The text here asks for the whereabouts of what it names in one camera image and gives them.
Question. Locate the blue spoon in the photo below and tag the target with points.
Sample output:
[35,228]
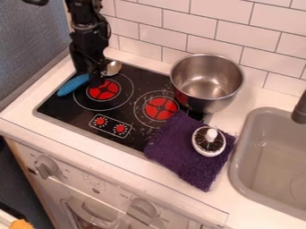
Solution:
[72,85]

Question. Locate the white toy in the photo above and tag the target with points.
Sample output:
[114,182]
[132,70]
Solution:
[208,142]

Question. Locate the toy sink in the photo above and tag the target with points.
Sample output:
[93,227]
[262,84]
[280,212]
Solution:
[271,167]

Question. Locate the purple cloth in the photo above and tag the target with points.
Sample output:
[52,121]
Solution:
[179,158]

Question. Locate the toy stove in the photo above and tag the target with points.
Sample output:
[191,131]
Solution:
[119,104]

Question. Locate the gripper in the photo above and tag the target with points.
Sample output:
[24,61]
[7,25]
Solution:
[89,44]

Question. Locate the silver pot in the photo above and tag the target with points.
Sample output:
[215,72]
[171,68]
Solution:
[207,80]

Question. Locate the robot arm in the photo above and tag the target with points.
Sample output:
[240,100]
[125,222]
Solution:
[83,13]

